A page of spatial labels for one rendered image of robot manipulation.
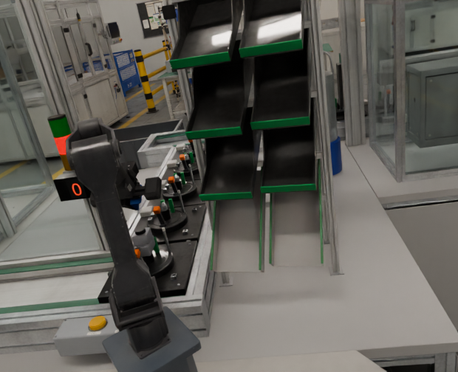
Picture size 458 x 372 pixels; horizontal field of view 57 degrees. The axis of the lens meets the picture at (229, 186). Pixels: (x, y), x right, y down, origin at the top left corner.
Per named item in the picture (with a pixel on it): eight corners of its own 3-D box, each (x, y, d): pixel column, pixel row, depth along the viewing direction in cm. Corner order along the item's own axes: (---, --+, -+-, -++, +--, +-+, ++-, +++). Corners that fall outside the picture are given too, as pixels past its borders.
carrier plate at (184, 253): (186, 294, 109) (184, 288, 108) (99, 303, 112) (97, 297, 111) (198, 245, 131) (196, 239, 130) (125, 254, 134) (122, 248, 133)
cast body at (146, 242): (151, 255, 115) (144, 234, 113) (135, 257, 116) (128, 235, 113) (156, 240, 123) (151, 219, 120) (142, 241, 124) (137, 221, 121)
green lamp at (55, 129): (67, 136, 116) (61, 119, 114) (50, 139, 117) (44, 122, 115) (74, 131, 121) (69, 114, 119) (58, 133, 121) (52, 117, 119)
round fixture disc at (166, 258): (169, 279, 114) (168, 272, 113) (120, 284, 115) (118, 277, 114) (178, 250, 126) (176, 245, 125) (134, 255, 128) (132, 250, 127)
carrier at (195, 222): (199, 243, 132) (190, 207, 127) (126, 251, 135) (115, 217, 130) (207, 208, 154) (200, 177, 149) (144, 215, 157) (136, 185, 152)
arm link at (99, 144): (110, 133, 69) (111, 131, 75) (64, 145, 67) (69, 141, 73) (159, 305, 76) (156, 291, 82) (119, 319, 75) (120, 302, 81)
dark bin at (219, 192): (253, 198, 100) (246, 178, 95) (201, 201, 104) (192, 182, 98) (263, 120, 118) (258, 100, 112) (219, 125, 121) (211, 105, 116)
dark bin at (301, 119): (310, 125, 92) (306, 98, 86) (252, 131, 95) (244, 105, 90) (312, 52, 109) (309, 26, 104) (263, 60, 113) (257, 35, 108)
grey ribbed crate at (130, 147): (180, 164, 306) (173, 133, 297) (100, 176, 314) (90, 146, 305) (189, 145, 345) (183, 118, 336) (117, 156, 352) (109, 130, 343)
